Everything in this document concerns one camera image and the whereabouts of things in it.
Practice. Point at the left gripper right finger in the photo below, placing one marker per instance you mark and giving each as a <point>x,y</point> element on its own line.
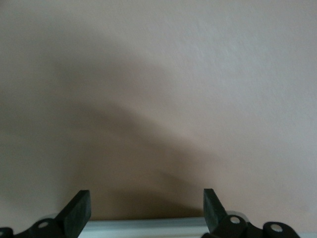
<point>213,213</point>

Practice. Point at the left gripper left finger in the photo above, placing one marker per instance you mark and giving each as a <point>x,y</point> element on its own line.
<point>74,213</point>

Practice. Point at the white cabinet drawer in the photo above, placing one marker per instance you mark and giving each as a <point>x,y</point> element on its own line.
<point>146,226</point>

